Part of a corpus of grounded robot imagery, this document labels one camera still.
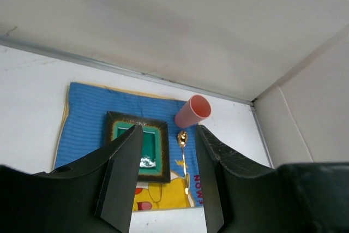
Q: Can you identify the gold spoon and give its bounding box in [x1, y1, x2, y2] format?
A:
[177, 130, 189, 195]

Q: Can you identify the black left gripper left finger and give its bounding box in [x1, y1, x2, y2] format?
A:
[35, 124, 145, 233]

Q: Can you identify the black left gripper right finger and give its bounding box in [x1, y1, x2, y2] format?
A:
[195, 124, 279, 233]

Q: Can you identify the blue Pikachu placemat cloth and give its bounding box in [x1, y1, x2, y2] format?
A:
[55, 82, 203, 212]

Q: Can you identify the pink plastic cup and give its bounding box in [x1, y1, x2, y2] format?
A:
[174, 94, 212, 129]

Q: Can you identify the square green ceramic plate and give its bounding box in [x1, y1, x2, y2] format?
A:
[104, 111, 171, 183]

